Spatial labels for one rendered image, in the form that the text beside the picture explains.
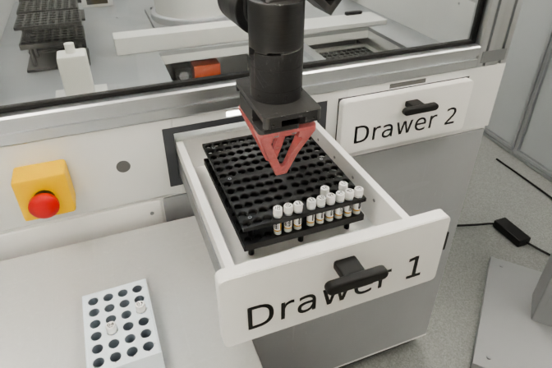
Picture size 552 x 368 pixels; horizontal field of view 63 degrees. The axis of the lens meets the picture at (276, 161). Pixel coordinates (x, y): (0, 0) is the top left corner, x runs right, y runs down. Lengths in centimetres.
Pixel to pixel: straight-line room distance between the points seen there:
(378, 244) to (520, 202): 183
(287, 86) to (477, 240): 165
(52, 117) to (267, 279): 40
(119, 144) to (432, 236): 48
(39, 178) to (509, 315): 148
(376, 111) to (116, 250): 51
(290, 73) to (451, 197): 77
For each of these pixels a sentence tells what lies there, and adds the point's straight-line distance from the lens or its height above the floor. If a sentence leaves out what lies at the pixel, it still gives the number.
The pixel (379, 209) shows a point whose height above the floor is 87.
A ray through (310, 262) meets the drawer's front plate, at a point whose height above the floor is 92.
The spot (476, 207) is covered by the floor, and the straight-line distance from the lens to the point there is 223.
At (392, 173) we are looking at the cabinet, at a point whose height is 73.
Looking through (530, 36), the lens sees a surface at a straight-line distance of 257.
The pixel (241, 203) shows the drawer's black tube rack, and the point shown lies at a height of 90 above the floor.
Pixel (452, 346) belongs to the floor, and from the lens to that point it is 166.
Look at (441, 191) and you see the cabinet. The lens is 113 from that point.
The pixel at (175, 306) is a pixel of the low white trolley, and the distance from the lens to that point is 69.
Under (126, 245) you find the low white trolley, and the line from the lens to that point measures 80.
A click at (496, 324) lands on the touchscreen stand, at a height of 3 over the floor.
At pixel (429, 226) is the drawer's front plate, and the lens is 58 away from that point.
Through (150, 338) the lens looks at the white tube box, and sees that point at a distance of 61.
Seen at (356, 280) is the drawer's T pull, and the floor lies 91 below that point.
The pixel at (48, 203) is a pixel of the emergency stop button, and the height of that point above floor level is 88.
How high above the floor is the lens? 128
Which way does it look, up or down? 33 degrees down
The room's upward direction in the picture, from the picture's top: straight up
